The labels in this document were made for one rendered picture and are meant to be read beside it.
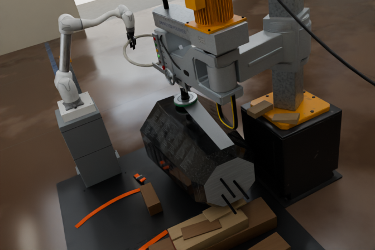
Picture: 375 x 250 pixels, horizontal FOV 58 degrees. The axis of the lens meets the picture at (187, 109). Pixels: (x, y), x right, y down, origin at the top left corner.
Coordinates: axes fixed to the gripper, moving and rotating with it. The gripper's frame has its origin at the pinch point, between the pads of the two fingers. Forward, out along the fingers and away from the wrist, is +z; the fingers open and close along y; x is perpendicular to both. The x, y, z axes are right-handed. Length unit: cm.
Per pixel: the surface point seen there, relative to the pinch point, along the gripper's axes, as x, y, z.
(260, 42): 1, 142, -88
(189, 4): -41, 113, -124
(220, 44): -39, 137, -107
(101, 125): -76, 34, 34
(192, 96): -13, 97, -7
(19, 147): -133, -96, 152
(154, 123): -48, 82, 14
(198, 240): -98, 181, 19
